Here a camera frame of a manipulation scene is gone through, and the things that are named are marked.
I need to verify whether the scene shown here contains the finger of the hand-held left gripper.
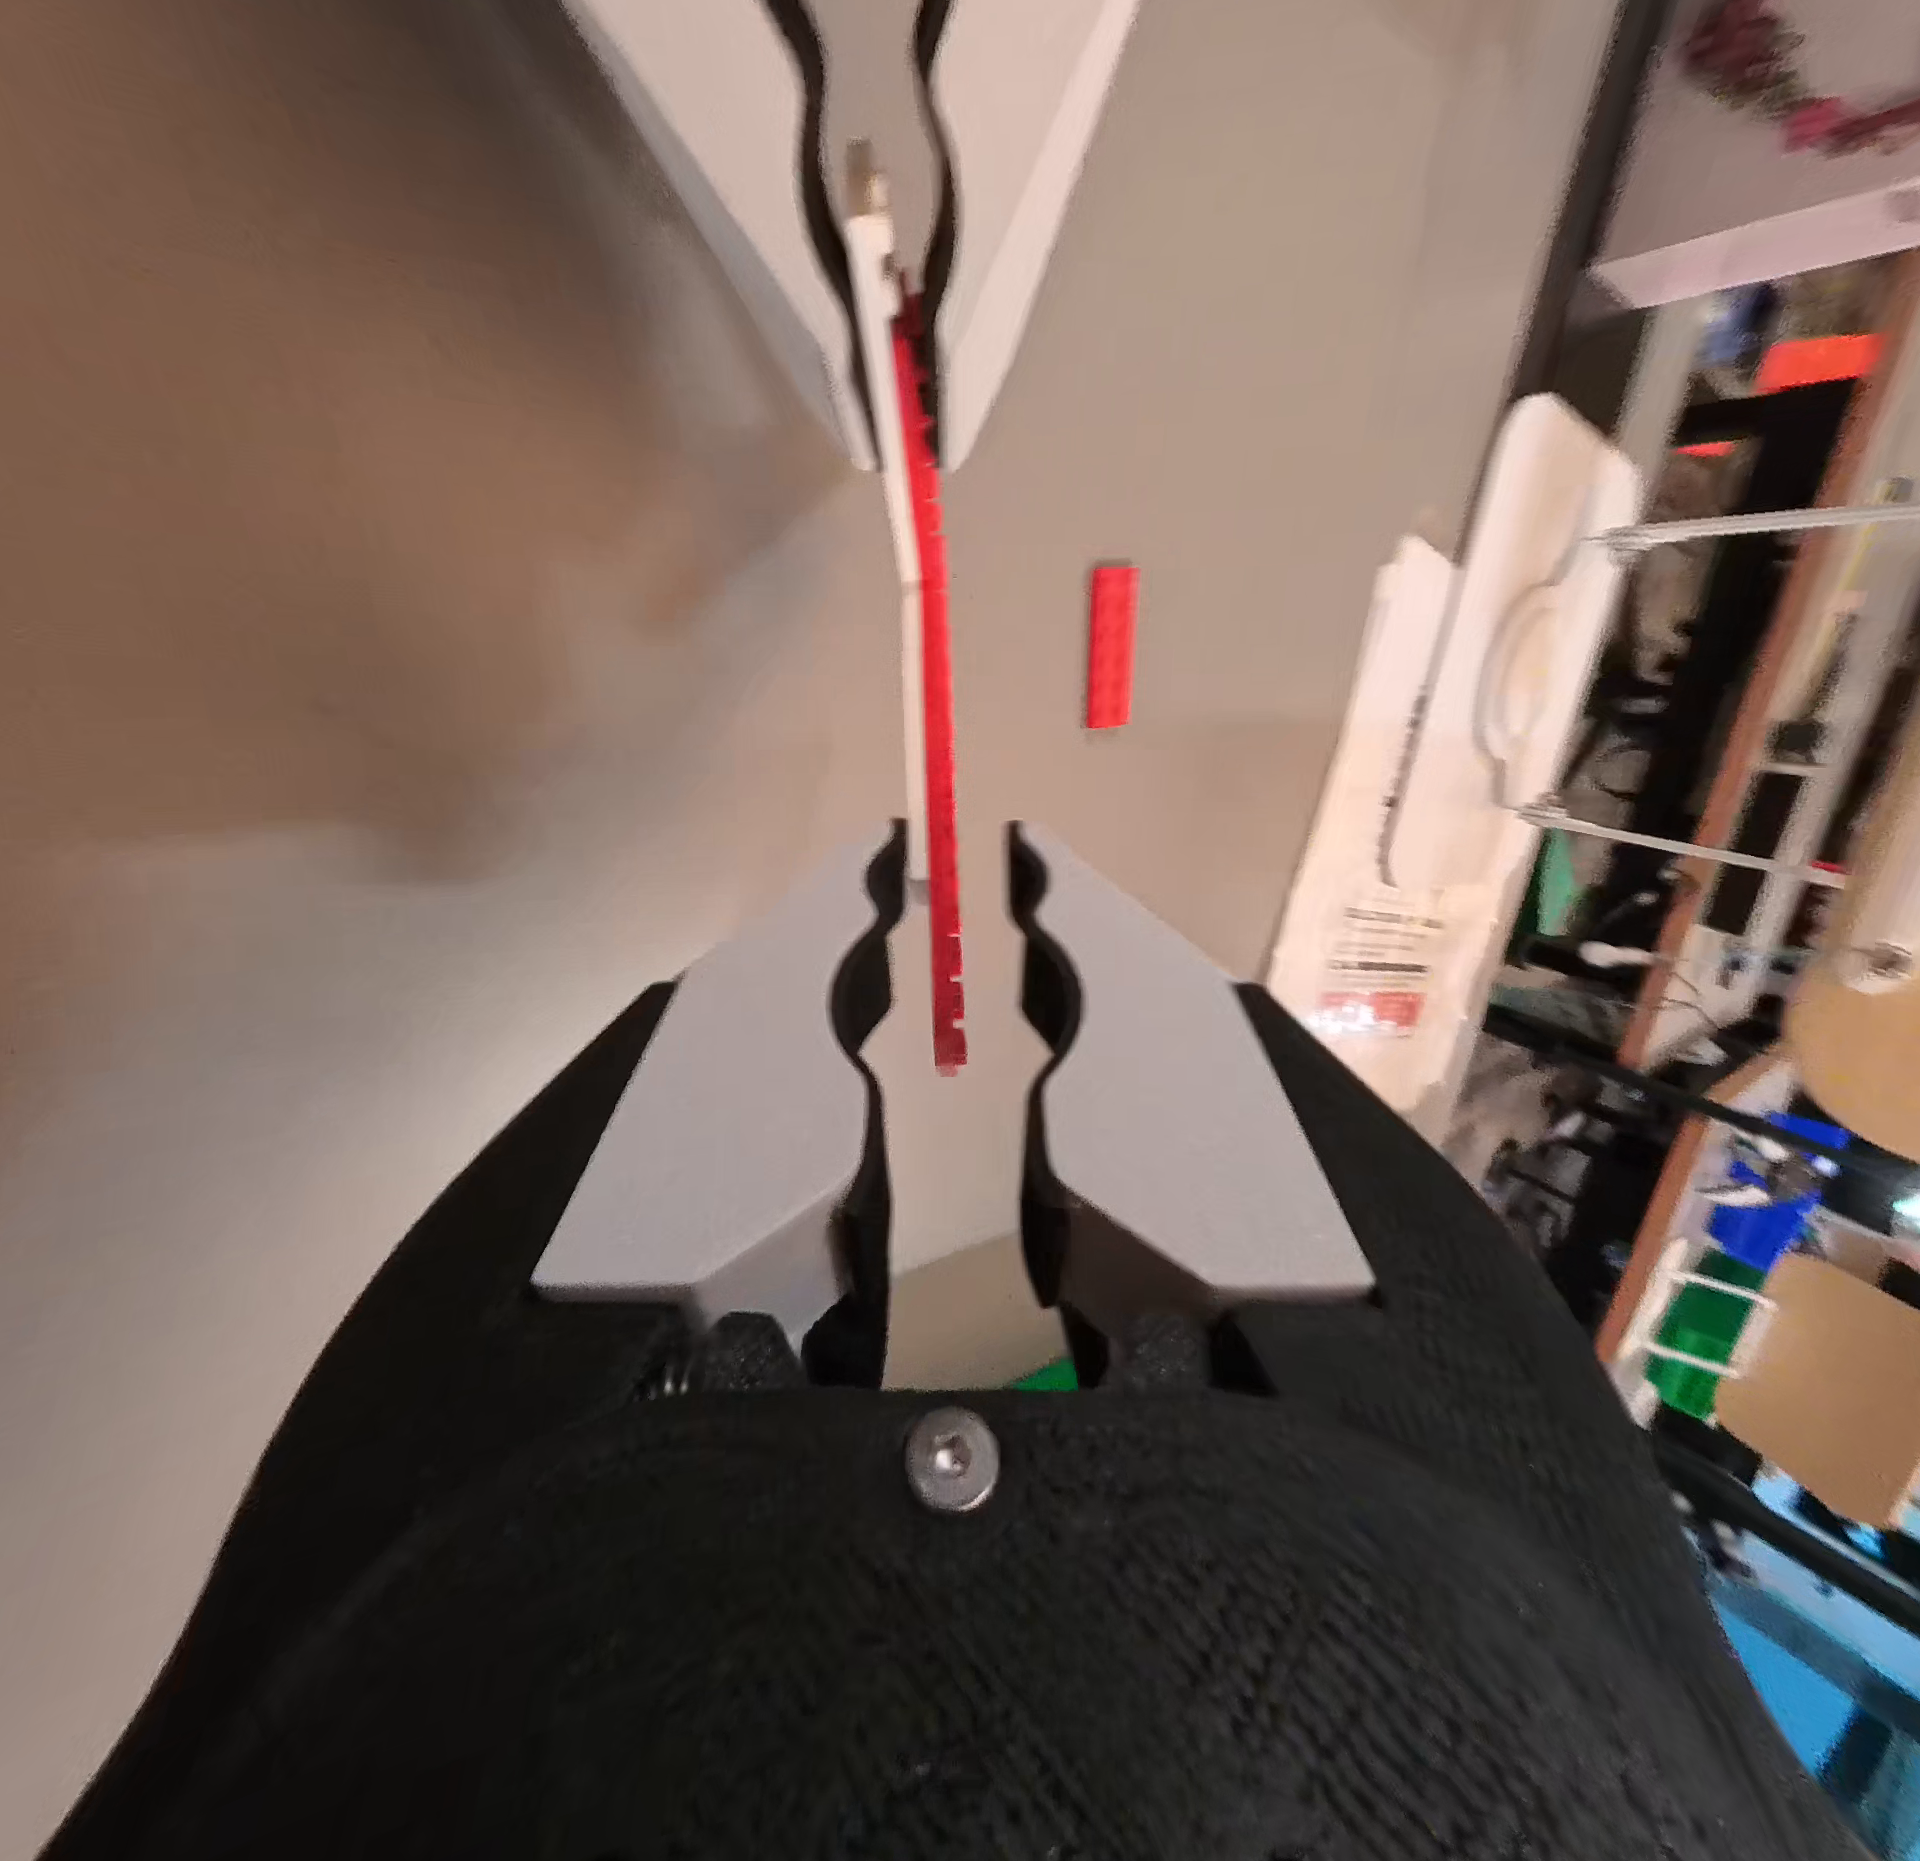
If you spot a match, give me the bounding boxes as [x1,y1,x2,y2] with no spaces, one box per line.
[546,0,903,476]
[917,0,1168,476]

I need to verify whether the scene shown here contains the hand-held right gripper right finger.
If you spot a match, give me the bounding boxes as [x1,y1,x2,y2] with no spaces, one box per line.
[1003,820,1383,1395]

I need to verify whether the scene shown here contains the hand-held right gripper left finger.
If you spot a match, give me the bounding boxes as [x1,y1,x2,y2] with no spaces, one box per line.
[528,820,914,1385]

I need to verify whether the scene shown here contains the red and white lego assembly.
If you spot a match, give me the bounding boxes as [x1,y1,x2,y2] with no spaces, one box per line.
[841,140,973,1071]

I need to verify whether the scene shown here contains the red lego plate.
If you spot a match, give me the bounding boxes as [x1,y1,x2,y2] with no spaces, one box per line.
[1087,563,1139,733]

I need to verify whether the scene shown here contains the yellow white lego box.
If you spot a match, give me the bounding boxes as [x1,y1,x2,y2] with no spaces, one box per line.
[1591,0,1920,311]

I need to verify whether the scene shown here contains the white paper bag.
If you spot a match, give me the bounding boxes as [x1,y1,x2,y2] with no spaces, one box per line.
[1267,534,1481,1115]

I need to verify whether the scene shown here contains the small green bin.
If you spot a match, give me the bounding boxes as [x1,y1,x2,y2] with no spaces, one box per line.
[1641,1284,1771,1422]

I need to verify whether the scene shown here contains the small blue bin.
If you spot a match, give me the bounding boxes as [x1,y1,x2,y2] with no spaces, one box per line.
[1725,1117,1847,1249]

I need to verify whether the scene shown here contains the white booklet stand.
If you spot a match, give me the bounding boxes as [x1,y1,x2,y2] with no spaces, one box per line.
[1516,494,1920,993]

